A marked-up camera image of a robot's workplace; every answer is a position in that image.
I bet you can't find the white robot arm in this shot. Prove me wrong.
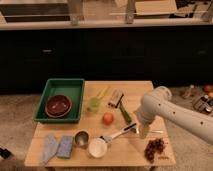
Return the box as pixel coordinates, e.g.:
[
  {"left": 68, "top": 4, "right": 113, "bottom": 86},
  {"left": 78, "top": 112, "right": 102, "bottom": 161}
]
[{"left": 136, "top": 86, "right": 213, "bottom": 145}]

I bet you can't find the white measuring cup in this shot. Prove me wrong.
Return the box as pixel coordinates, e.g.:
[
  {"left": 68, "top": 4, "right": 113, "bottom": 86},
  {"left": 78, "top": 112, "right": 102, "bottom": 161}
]
[{"left": 88, "top": 122, "right": 136, "bottom": 158}]

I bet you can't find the green plastic cup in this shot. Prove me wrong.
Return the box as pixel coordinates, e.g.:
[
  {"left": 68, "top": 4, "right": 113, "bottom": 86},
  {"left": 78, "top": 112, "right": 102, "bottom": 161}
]
[{"left": 88, "top": 97, "right": 100, "bottom": 113}]

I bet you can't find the small metal cup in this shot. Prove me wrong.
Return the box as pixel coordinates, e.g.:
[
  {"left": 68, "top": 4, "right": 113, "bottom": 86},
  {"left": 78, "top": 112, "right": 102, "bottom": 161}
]
[{"left": 74, "top": 131, "right": 89, "bottom": 148}]

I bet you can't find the bunch of red grapes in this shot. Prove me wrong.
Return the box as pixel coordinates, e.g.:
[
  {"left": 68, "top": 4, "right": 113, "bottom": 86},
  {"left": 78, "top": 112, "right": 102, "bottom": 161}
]
[{"left": 144, "top": 138, "right": 165, "bottom": 163}]

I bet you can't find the green pepper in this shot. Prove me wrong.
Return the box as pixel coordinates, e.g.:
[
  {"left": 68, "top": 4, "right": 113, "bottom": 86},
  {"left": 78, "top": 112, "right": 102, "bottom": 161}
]
[{"left": 119, "top": 101, "right": 132, "bottom": 124}]

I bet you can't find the wooden table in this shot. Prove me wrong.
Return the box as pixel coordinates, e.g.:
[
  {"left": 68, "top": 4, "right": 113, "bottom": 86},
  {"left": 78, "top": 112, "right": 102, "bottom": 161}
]
[{"left": 24, "top": 81, "right": 176, "bottom": 168}]

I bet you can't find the orange fruit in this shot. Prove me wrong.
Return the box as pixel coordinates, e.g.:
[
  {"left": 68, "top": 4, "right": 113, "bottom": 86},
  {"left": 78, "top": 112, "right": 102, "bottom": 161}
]
[{"left": 102, "top": 112, "right": 114, "bottom": 125}]

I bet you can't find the brown and white box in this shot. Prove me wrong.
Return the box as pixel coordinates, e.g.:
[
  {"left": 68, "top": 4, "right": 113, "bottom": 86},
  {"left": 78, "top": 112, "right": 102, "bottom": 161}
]
[{"left": 108, "top": 90, "right": 124, "bottom": 108}]

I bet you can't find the blue sponge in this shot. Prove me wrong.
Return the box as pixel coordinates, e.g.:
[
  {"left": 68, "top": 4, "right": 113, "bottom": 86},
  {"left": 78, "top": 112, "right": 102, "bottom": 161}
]
[{"left": 57, "top": 136, "right": 73, "bottom": 159}]

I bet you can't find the green plastic tray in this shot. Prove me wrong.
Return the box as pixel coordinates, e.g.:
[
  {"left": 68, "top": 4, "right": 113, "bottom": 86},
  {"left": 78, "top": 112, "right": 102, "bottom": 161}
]
[{"left": 34, "top": 78, "right": 85, "bottom": 123}]

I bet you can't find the dark red bowl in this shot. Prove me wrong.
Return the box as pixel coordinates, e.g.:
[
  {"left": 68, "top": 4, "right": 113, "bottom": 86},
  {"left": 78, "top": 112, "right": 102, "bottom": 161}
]
[{"left": 45, "top": 95, "right": 72, "bottom": 118}]

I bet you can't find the grey blue cloth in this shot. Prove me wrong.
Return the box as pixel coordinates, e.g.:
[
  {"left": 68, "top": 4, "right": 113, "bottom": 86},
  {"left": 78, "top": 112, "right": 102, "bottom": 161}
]
[{"left": 41, "top": 134, "right": 59, "bottom": 164}]

